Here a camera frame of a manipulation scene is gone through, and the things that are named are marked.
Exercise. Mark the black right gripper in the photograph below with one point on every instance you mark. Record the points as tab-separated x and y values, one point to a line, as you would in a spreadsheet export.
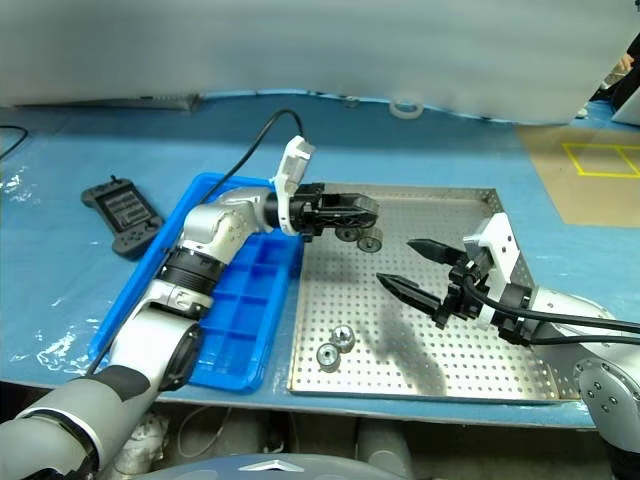
465	290

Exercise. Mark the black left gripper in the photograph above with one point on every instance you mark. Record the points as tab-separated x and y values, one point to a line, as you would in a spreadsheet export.
307	212

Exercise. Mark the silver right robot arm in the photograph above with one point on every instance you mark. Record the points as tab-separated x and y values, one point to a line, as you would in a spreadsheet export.
605	385

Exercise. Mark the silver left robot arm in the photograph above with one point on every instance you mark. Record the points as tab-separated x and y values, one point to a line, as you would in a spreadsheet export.
220	225

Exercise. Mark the blue plastic compartment tray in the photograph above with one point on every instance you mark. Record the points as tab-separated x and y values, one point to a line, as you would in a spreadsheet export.
250	310

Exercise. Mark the perforated metal tray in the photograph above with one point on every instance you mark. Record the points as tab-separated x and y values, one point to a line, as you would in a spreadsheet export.
400	350

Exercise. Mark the metal nut lower right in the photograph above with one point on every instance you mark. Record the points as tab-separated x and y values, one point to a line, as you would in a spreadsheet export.
344	336

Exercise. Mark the brown cardboard sheet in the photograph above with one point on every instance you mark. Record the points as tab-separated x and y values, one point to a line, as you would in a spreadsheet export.
550	175

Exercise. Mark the grey pipe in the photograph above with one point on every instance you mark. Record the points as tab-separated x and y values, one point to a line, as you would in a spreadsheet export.
385	440

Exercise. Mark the yellow tape marking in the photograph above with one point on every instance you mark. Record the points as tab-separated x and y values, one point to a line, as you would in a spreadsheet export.
600	175

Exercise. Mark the black handheld controller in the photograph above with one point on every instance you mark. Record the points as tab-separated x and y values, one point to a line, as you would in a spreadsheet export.
122	210

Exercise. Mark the person in dark clothes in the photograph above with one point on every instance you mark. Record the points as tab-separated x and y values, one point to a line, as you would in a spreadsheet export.
627	85

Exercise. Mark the dark rounded cover silver emblem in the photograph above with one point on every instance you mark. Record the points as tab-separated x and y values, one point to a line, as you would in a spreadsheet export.
225	470

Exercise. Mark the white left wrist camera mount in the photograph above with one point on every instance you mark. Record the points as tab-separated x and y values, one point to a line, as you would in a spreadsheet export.
295	160

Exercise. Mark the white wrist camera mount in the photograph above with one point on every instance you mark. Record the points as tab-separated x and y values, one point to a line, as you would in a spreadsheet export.
295	160
502	250

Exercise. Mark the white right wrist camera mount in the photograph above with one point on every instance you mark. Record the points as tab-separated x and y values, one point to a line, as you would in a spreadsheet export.
502	250

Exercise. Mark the crumpled silver flexible duct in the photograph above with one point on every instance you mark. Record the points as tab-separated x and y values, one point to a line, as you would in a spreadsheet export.
145	440

